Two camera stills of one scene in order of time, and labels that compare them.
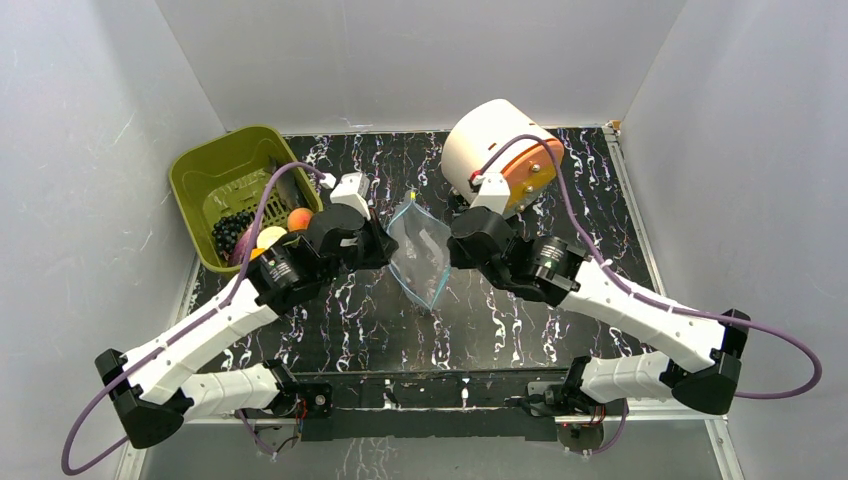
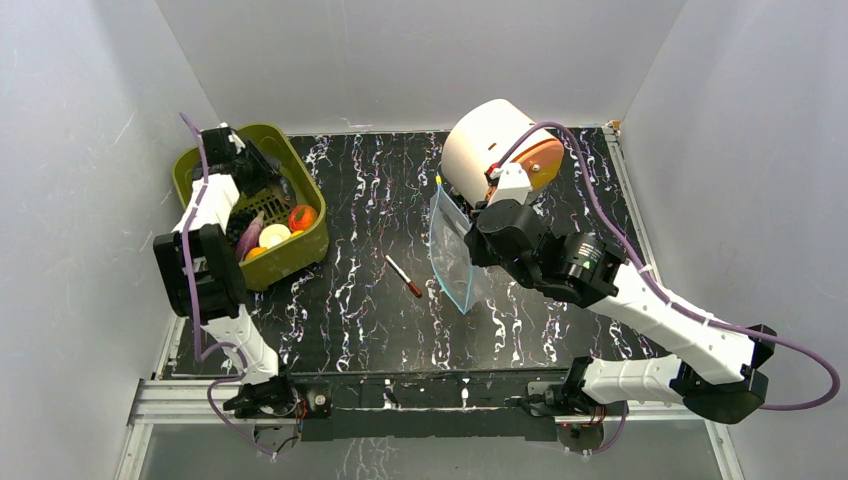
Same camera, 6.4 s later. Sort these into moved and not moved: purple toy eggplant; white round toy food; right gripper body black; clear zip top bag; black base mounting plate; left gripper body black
Moved: clear zip top bag; left gripper body black
Not moved: right gripper body black; purple toy eggplant; white round toy food; black base mounting plate
